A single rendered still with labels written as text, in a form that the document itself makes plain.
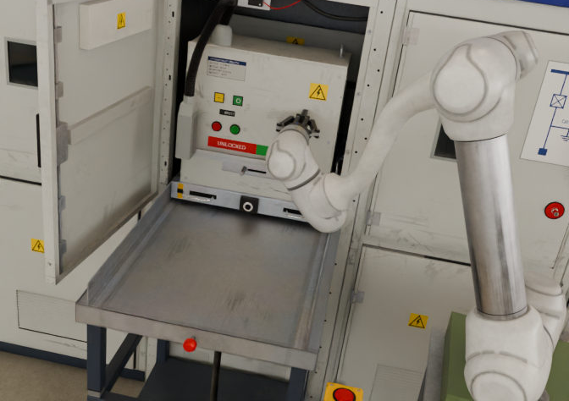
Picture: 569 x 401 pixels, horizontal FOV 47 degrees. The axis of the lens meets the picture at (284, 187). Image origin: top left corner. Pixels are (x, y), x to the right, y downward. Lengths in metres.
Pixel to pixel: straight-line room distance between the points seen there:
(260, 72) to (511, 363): 1.12
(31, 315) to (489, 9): 1.99
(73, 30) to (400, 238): 1.20
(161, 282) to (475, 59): 1.03
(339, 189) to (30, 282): 1.43
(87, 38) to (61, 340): 1.43
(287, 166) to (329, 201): 0.15
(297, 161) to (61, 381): 1.55
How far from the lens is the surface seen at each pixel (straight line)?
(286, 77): 2.00
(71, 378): 2.80
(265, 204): 2.14
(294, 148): 1.61
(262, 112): 2.04
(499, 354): 1.40
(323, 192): 1.65
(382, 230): 2.17
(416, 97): 1.47
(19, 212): 2.54
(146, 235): 2.01
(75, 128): 1.73
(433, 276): 2.25
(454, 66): 1.20
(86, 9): 1.69
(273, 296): 1.79
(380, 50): 1.99
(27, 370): 2.86
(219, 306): 1.73
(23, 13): 2.27
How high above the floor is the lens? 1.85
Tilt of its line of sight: 25 degrees down
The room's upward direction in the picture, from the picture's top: 8 degrees clockwise
